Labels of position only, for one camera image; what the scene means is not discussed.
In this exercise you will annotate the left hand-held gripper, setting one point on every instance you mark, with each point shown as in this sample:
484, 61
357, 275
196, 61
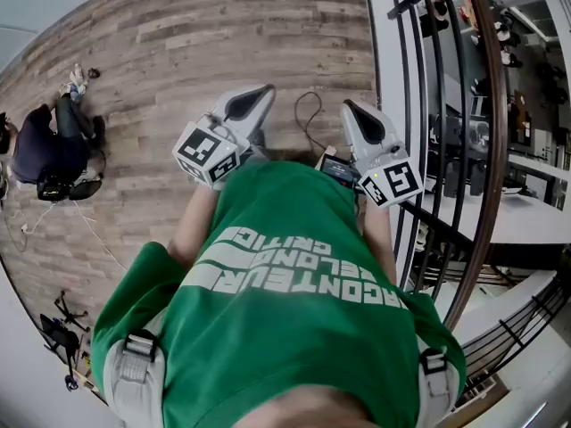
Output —
196, 147

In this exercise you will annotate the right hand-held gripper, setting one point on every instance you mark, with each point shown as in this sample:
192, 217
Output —
397, 181

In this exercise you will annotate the person's right forearm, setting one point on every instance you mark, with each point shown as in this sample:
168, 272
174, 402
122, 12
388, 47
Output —
379, 243

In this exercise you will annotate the person's left forearm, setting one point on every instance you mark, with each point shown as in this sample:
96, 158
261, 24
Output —
194, 225

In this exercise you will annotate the small black monitor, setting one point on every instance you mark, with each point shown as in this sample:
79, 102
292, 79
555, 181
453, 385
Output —
339, 170

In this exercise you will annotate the black railing with wooden handrail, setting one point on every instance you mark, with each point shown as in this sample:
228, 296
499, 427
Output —
490, 150

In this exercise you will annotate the small dark pouch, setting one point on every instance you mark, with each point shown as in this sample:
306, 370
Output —
94, 73

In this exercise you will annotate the long white table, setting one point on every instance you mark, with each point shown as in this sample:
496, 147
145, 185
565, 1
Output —
513, 221

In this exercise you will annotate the clutter of bottles and tools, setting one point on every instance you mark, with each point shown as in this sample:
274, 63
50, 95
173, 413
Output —
75, 85

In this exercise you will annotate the person in green shirt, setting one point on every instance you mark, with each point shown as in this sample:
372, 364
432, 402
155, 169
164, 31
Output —
290, 319

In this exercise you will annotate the black metal railing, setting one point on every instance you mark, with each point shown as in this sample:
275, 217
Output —
513, 328

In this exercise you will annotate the person's head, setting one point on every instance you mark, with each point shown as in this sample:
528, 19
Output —
312, 410

